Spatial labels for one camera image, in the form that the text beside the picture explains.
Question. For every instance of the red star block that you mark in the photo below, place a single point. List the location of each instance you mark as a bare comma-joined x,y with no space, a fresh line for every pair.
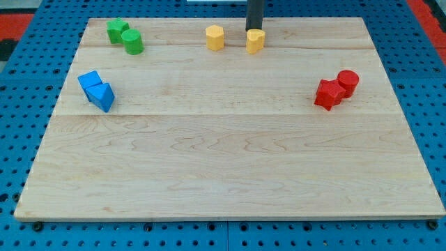
329,93

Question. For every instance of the green cylinder block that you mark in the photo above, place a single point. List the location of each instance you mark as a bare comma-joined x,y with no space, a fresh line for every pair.
132,41

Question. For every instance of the yellow hexagon block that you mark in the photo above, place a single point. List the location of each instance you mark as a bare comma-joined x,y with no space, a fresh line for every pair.
214,37

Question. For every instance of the blue cube block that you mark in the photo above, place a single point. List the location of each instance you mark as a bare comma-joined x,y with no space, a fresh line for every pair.
88,80

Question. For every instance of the blue triangle block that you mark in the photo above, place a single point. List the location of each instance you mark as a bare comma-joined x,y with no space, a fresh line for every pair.
101,95

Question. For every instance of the light wooden board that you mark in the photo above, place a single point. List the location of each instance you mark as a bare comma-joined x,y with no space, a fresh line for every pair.
201,135

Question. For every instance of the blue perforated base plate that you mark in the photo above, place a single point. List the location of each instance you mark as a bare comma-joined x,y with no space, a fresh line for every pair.
34,75

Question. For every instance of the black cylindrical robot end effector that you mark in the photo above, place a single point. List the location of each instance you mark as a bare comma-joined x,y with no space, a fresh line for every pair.
254,14

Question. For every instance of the yellow heart block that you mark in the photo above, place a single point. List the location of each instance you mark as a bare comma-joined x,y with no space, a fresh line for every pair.
255,40

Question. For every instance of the green star block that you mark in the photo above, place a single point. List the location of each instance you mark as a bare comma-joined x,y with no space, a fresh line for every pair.
115,28

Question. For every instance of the red cylinder block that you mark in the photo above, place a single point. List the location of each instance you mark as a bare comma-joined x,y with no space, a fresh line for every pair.
348,80

